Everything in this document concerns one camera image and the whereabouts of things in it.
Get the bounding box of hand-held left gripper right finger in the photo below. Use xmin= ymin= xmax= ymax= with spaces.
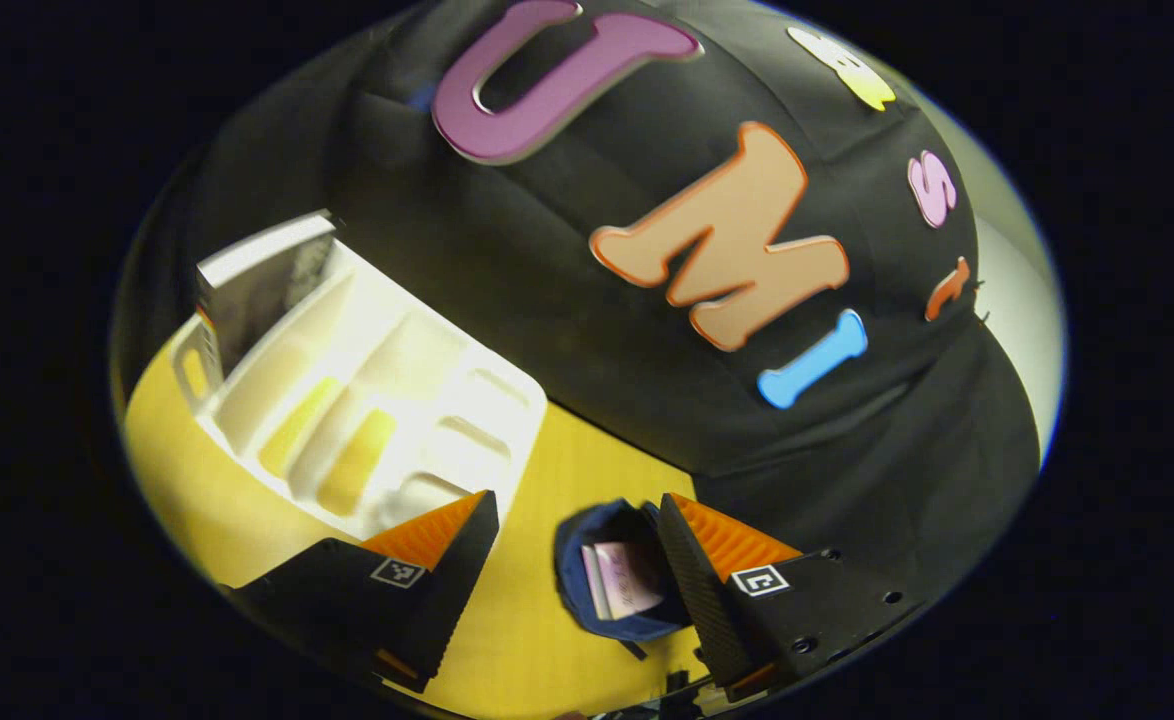
xmin=659 ymin=493 xmax=913 ymax=701

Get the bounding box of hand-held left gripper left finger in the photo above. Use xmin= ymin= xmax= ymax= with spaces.
xmin=227 ymin=490 xmax=500 ymax=694

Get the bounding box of pink book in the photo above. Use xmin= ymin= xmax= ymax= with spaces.
xmin=582 ymin=542 xmax=664 ymax=621

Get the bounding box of blue schoolbag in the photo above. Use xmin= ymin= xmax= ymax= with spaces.
xmin=554 ymin=500 xmax=693 ymax=661

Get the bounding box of white bookshelf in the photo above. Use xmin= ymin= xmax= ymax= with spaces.
xmin=172 ymin=240 xmax=548 ymax=541

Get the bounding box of black book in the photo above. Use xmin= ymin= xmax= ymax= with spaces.
xmin=195 ymin=210 xmax=340 ymax=376

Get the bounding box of black backdrop cloth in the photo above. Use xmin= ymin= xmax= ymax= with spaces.
xmin=117 ymin=0 xmax=1043 ymax=601

